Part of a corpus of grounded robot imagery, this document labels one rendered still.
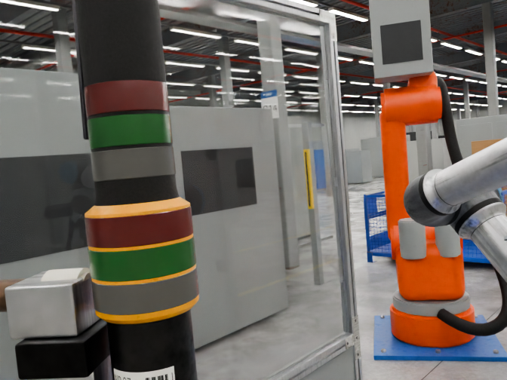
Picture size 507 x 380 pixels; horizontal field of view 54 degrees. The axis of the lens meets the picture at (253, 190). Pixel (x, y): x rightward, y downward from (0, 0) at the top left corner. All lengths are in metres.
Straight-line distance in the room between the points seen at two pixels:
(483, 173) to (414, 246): 3.09
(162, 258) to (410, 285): 3.99
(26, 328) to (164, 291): 0.06
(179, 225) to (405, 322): 4.08
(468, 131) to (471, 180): 10.07
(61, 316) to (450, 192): 0.88
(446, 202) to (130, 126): 0.89
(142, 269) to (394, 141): 4.08
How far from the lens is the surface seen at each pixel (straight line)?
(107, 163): 0.20
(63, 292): 0.22
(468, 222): 1.15
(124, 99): 0.20
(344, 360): 1.73
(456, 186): 1.01
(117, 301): 0.20
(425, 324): 4.19
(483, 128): 10.97
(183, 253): 0.20
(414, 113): 4.21
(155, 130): 0.20
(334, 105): 1.65
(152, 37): 0.21
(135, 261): 0.20
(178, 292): 0.20
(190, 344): 0.22
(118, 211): 0.20
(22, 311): 0.23
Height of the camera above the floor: 1.60
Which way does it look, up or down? 3 degrees down
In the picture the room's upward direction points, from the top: 5 degrees counter-clockwise
